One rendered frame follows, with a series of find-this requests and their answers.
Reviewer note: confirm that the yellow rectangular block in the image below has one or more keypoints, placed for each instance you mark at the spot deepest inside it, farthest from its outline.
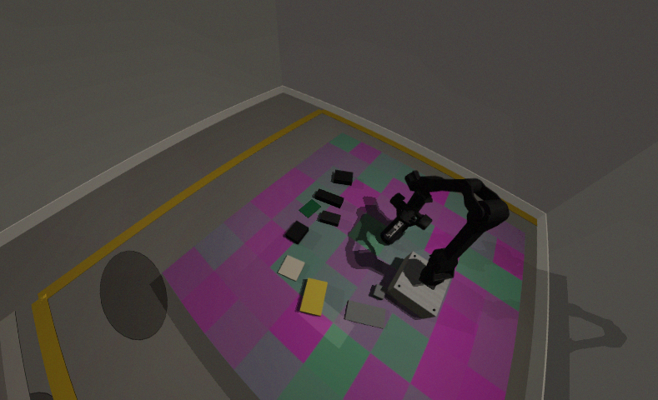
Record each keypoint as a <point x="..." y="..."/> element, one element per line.
<point x="313" y="298"/>

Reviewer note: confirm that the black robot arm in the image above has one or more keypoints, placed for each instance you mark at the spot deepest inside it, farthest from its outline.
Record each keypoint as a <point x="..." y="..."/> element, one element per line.
<point x="481" y="217"/>

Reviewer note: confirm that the beige flat square tile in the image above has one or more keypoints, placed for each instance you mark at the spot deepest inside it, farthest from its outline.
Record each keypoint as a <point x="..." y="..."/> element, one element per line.
<point x="291" y="268"/>

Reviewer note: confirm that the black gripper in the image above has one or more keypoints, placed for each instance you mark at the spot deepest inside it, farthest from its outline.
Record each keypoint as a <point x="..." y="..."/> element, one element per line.
<point x="422" y="221"/>

